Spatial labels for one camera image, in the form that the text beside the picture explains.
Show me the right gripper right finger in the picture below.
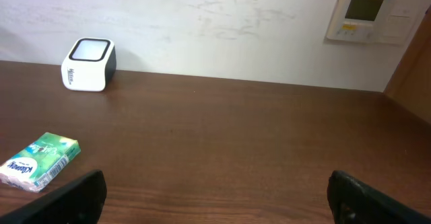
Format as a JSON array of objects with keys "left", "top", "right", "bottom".
[{"left": 327, "top": 170, "right": 430, "bottom": 224}]

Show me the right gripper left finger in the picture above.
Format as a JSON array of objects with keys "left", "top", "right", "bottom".
[{"left": 1, "top": 170, "right": 107, "bottom": 224}]

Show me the green tissue pack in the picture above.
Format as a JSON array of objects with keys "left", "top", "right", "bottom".
[{"left": 1, "top": 133, "right": 81, "bottom": 192}]

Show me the white barcode scanner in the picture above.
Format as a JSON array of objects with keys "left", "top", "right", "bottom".
[{"left": 61, "top": 38, "right": 117, "bottom": 91}]

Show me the wall thermostat control panel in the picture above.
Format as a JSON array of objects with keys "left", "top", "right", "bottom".
[{"left": 325, "top": 0, "right": 421, "bottom": 45}]

